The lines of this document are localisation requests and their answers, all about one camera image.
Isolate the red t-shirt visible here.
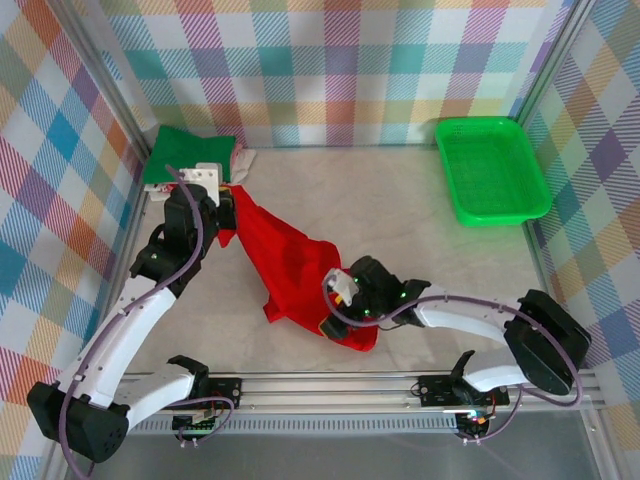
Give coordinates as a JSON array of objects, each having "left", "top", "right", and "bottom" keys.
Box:
[{"left": 217, "top": 183, "right": 379, "bottom": 353}]

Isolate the stack of folded clothes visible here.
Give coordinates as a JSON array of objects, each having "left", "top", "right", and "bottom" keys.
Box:
[{"left": 144, "top": 144, "right": 257, "bottom": 201}]

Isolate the green folded t-shirt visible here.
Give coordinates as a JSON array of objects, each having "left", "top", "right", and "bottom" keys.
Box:
[{"left": 142, "top": 124, "right": 236, "bottom": 186}]

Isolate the right controller circuit board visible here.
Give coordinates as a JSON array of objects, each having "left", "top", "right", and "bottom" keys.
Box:
[{"left": 457, "top": 409, "right": 494, "bottom": 436}]

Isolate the controller circuit board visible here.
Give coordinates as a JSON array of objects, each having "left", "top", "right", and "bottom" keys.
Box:
[
  {"left": 172, "top": 414, "right": 221, "bottom": 434},
  {"left": 457, "top": 409, "right": 494, "bottom": 436}
]

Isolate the left controller circuit board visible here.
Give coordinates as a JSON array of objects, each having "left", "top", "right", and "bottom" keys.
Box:
[{"left": 172, "top": 414, "right": 221, "bottom": 434}]

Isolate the green plastic basket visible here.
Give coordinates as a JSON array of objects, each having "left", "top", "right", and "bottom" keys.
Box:
[{"left": 433, "top": 115, "right": 554, "bottom": 229}]

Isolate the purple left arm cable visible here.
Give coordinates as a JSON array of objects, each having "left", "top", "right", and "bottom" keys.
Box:
[{"left": 62, "top": 164, "right": 236, "bottom": 479}]

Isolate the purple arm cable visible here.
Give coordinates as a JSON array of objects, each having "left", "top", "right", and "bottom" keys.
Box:
[
  {"left": 322, "top": 273, "right": 585, "bottom": 446},
  {"left": 62, "top": 164, "right": 236, "bottom": 479}
]

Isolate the aluminium cross rail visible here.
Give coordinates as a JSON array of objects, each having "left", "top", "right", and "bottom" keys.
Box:
[{"left": 119, "top": 372, "right": 606, "bottom": 416}]

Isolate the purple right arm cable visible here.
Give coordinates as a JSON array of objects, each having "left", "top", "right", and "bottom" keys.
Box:
[{"left": 322, "top": 273, "right": 585, "bottom": 446}]

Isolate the grey slotted cable duct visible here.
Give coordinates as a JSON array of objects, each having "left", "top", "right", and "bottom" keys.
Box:
[{"left": 129, "top": 418, "right": 461, "bottom": 434}]

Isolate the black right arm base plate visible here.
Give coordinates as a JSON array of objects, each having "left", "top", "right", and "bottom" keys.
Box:
[{"left": 417, "top": 374, "right": 511, "bottom": 407}]

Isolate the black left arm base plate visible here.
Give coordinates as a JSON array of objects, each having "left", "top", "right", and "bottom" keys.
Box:
[{"left": 207, "top": 378, "right": 244, "bottom": 409}]

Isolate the aluminium frame post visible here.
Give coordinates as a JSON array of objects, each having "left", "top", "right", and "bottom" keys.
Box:
[
  {"left": 514, "top": 0, "right": 599, "bottom": 129},
  {"left": 62, "top": 0, "right": 154, "bottom": 161}
]

